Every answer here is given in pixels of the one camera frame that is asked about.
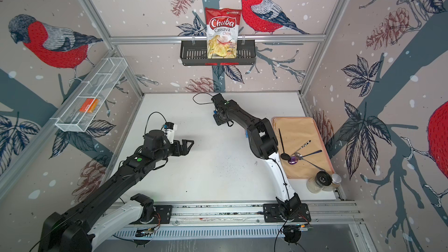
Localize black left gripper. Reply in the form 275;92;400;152
154;138;194;163

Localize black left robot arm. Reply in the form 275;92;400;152
37;129;194;252

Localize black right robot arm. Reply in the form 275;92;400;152
211;93;309;223

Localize black spoon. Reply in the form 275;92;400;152
278;129;291;163

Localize tan wooden tray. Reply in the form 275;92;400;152
272;117;334;179

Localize purple spoon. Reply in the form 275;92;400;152
288;150;322;165

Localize metal fork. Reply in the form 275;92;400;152
293;140;311;156

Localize Chuba cassava chips bag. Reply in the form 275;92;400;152
205;8;242;59

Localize orange red block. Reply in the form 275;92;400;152
79;98;100;113

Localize clear bottle black cap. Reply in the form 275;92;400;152
306;171;342;194

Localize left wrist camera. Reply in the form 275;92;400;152
163;122;177;144

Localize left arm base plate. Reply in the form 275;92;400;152
149;205;173;226

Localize black wire basket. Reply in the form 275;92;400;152
180;40;256;66

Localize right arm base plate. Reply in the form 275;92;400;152
262;203;312;223

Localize white wire shelf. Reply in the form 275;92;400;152
50;57;128;133

